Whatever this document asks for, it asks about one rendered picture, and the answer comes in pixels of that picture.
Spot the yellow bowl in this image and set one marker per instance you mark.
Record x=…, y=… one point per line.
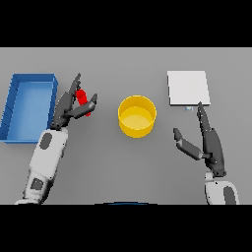
x=137, y=123

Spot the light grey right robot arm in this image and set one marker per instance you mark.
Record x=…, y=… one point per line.
x=220, y=192

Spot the red beaker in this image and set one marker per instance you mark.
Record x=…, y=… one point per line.
x=81, y=97

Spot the blue tray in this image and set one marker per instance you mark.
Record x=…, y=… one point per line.
x=28, y=110

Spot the pale square measuring scale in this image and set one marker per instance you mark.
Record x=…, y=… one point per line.
x=188, y=87

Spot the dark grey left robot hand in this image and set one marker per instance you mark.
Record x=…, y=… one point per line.
x=64, y=106

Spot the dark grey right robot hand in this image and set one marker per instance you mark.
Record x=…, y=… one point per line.
x=210, y=144

